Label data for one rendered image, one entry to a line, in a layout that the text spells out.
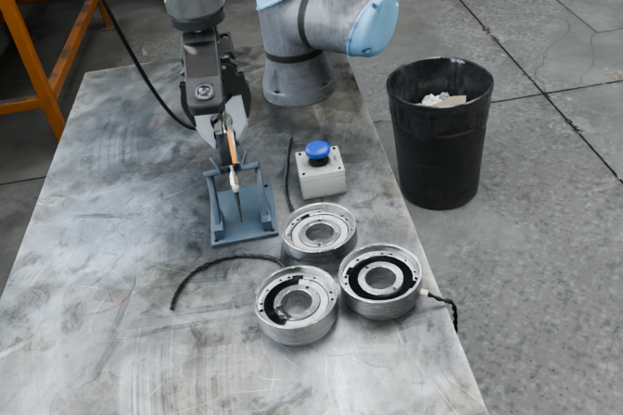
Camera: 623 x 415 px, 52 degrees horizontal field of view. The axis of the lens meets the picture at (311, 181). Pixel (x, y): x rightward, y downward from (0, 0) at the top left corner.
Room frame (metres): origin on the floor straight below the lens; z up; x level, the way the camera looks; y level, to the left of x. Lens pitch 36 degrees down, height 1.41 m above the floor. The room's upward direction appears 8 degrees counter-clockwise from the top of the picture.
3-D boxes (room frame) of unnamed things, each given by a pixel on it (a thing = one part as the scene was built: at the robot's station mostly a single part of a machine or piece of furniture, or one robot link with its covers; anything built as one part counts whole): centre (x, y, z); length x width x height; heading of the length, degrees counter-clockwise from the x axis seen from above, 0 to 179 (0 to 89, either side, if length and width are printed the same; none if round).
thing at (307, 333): (0.55, 0.04, 0.82); 0.10 x 0.10 x 0.04
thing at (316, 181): (0.83, -0.02, 0.82); 0.08 x 0.07 x 0.05; 2
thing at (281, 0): (1.15, -0.01, 0.97); 0.13 x 0.12 x 0.14; 51
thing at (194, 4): (0.80, 0.12, 1.14); 0.08 x 0.08 x 0.05
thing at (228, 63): (0.81, 0.12, 1.06); 0.09 x 0.08 x 0.12; 3
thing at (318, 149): (0.82, -0.02, 0.85); 0.04 x 0.04 x 0.05
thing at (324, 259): (0.67, 0.00, 0.82); 0.10 x 0.10 x 0.04
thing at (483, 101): (1.77, -0.45, 0.21); 0.34 x 0.34 x 0.43
